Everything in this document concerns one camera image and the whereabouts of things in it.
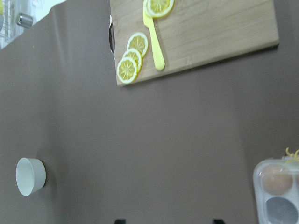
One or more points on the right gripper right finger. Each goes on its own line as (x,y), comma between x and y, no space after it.
(218,221)

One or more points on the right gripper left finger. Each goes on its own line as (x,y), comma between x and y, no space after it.
(120,221)

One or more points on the clear plastic egg carton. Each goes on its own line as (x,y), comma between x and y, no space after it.
(283,209)

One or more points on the brown egg from bowl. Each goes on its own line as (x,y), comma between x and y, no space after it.
(275,179)

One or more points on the white ceramic bowl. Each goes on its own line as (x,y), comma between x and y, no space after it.
(30,175)

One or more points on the lemon slice at board end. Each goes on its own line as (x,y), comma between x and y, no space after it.
(127,70)

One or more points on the yellow plastic knife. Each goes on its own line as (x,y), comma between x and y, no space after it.
(158,57)

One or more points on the middle lemon slice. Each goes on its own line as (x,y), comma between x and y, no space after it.
(135,55)

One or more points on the wooden cutting board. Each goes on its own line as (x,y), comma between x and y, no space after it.
(196,32)

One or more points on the lemon slice beside knife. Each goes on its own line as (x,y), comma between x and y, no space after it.
(157,8)

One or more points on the small metal cup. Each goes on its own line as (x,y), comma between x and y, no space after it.
(24,20)

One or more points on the white tray with cups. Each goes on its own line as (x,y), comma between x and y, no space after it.
(9,30)

